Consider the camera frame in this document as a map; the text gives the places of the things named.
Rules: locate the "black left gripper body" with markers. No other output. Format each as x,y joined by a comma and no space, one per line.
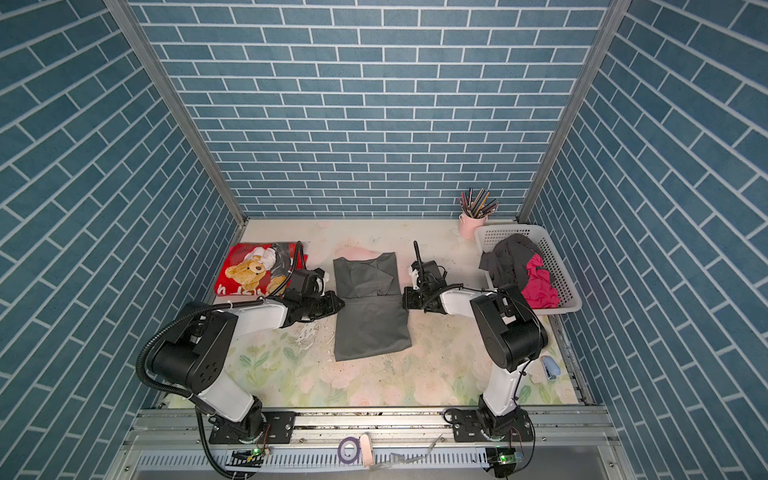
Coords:
319,306

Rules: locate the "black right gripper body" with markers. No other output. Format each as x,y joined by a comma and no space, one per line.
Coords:
415,299

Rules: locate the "grey t shirt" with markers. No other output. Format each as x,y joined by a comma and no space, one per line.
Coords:
373,321

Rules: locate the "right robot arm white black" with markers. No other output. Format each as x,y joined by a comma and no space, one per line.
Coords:
513,337

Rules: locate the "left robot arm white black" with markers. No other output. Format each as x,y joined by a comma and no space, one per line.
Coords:
187,357

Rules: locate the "red teddy bear t shirt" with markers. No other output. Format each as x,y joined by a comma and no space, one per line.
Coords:
258,269

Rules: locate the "pink metal pencil cup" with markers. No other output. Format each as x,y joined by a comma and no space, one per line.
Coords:
468,226

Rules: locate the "dark grey shirt in basket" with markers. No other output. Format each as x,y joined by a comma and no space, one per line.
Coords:
507,262

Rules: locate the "magenta shirt in basket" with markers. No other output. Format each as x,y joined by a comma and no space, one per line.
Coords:
539,291

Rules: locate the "white perforated plastic basket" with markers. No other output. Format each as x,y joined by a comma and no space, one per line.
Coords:
570,301

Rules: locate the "small blue object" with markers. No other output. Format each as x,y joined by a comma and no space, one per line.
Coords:
551,368

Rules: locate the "purple tape roll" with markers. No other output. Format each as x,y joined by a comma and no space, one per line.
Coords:
349,451

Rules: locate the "right green circuit board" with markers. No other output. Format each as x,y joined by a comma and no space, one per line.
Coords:
502,462

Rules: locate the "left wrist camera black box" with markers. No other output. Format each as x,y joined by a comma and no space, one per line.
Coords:
308,282

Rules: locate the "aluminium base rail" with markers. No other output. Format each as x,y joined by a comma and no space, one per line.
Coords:
571,442

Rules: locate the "aluminium corner post right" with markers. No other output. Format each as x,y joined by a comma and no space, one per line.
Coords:
596,55

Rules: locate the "aluminium corner post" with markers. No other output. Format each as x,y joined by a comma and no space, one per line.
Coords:
596,55
139,42

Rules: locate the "aluminium corner post left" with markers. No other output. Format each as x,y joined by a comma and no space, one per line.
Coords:
139,42

